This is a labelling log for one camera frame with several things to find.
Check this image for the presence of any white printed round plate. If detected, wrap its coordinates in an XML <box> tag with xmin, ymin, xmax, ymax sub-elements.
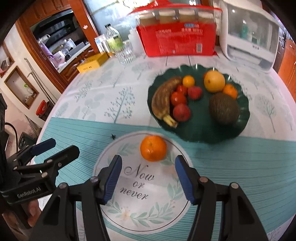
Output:
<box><xmin>93</xmin><ymin>131</ymin><xmax>193</xmax><ymax>234</ymax></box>

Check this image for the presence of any white plastic bottle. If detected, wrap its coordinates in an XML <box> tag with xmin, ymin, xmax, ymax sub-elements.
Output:
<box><xmin>128</xmin><ymin>29</ymin><xmax>145</xmax><ymax>56</ymax></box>

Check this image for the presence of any yellow bruised orange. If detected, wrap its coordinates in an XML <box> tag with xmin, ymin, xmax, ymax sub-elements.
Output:
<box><xmin>204</xmin><ymin>70</ymin><xmax>226</xmax><ymax>93</ymax></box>

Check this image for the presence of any wooden kitchen cabinet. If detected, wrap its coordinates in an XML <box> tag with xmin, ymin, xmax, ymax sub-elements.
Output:
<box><xmin>16</xmin><ymin>1</ymin><xmax>98</xmax><ymax>93</ymax></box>

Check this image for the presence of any small tangerine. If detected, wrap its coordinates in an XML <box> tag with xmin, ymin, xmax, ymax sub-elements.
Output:
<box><xmin>223</xmin><ymin>83</ymin><xmax>238</xmax><ymax>99</ymax></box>

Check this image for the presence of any white sterilizer cabinet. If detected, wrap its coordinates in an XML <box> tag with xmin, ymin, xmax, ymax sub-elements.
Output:
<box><xmin>218</xmin><ymin>1</ymin><xmax>280</xmax><ymax>72</ymax></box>

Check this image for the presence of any overripe brown banana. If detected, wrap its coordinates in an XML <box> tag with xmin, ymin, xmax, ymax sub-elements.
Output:
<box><xmin>152</xmin><ymin>76</ymin><xmax>182</xmax><ymax>128</ymax></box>

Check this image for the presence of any red drink bottle carton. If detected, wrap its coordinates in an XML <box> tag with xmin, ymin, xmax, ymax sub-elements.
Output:
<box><xmin>129</xmin><ymin>1</ymin><xmax>222</xmax><ymax>57</ymax></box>

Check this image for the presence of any red trash bin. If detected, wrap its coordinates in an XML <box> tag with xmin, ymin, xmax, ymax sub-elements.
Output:
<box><xmin>36</xmin><ymin>100</ymin><xmax>54</xmax><ymax>121</ymax></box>

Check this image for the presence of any clear oil bottle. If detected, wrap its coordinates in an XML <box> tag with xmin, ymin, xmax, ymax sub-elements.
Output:
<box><xmin>105</xmin><ymin>24</ymin><xmax>123</xmax><ymax>54</ymax></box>

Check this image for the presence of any small kumquat orange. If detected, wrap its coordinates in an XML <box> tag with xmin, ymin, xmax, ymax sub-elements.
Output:
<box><xmin>182</xmin><ymin>75</ymin><xmax>195</xmax><ymax>88</ymax></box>

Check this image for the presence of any small red cherry tomato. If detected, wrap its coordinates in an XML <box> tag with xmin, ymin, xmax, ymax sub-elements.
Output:
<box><xmin>176</xmin><ymin>85</ymin><xmax>188</xmax><ymax>96</ymax></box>

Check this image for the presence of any dark red lychee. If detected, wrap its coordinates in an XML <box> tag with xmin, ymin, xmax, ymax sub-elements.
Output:
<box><xmin>188</xmin><ymin>86</ymin><xmax>203</xmax><ymax>100</ymax></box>

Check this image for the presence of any yellow flat box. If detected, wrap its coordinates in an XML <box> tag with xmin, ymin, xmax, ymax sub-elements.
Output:
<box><xmin>77</xmin><ymin>52</ymin><xmax>109</xmax><ymax>73</ymax></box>

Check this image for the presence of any black cable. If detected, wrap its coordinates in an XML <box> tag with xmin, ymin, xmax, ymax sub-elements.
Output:
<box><xmin>4</xmin><ymin>122</ymin><xmax>19</xmax><ymax>153</ymax></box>

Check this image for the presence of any clear drinking glass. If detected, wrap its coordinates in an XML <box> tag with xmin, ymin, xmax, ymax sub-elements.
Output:
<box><xmin>115</xmin><ymin>40</ymin><xmax>136</xmax><ymax>65</ymax></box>

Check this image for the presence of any patterned tablecloth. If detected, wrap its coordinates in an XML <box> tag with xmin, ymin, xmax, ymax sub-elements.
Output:
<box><xmin>35</xmin><ymin>51</ymin><xmax>295</xmax><ymax>240</ymax></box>

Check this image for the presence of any brown avocado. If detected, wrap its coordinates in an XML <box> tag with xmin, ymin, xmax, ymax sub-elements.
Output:
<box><xmin>209</xmin><ymin>92</ymin><xmax>240</xmax><ymax>125</ymax></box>

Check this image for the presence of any white small carton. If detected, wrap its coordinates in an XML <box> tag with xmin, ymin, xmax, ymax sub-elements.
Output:
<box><xmin>94</xmin><ymin>34</ymin><xmax>106</xmax><ymax>53</ymax></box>

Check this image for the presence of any large orange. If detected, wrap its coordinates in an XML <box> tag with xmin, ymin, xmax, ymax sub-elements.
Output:
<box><xmin>140</xmin><ymin>135</ymin><xmax>167</xmax><ymax>162</ymax></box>

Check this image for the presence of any left hand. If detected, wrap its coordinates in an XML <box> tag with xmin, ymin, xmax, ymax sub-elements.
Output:
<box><xmin>28</xmin><ymin>200</ymin><xmax>42</xmax><ymax>227</ymax></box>

